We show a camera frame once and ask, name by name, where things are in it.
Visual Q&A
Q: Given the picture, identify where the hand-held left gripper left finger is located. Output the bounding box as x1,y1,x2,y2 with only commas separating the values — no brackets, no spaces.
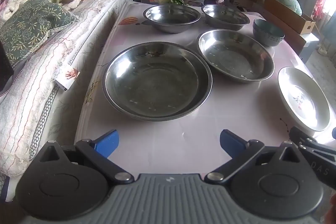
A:
39,130,135,185

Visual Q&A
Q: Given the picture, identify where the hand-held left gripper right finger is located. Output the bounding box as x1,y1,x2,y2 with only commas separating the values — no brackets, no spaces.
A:
205,130,301,185

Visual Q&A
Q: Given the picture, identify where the large steel bowl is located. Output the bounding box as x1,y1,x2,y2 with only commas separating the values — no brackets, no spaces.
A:
102,41,213,122

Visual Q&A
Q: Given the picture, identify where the teal ceramic bowl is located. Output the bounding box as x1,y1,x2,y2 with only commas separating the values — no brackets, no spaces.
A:
252,18,285,47

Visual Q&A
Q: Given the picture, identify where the small steel bowl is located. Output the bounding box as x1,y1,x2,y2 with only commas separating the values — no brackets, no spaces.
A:
143,4,201,34
201,4,250,32

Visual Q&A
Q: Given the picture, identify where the pink printed tablecloth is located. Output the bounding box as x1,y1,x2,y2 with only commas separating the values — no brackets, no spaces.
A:
74,1,336,177

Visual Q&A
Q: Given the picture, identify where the white floral plate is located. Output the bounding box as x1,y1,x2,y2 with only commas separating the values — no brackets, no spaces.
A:
278,67,331,132

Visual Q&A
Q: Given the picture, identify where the photo card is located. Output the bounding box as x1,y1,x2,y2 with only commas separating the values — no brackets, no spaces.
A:
56,65,81,92

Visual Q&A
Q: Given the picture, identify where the medium steel bowl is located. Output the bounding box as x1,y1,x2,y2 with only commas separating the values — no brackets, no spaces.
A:
197,29,275,83

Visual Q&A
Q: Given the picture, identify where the white lace bed cover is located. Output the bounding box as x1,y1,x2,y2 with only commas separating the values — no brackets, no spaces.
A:
0,30,79,177

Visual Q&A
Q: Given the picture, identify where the large brown cardboard box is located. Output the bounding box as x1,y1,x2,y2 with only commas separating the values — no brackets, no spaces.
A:
247,2,307,56

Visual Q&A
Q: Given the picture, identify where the teal patterned cloth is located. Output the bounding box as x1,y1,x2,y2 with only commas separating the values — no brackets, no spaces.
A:
320,13,336,41

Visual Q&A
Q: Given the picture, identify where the long brown cardboard box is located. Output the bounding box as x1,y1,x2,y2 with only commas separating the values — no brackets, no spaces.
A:
264,0,316,35

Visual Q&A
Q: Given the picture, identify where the pink floral curtain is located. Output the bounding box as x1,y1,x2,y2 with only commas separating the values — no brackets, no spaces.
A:
314,0,328,16

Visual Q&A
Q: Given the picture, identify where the green leaf-print pillow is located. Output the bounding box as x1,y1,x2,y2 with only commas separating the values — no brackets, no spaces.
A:
0,0,79,68

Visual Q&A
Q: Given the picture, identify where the white quilted mattress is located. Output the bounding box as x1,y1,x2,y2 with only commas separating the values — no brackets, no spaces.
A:
0,0,142,203

